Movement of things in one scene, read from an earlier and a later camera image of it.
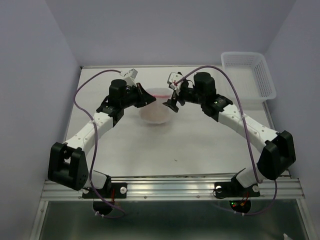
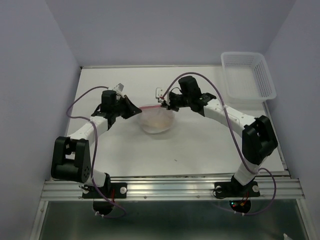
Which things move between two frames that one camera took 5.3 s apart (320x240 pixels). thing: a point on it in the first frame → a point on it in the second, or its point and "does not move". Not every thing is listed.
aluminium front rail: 182,189 does not move
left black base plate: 113,190 does not move
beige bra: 156,111 → 155,121
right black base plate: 233,189 does not move
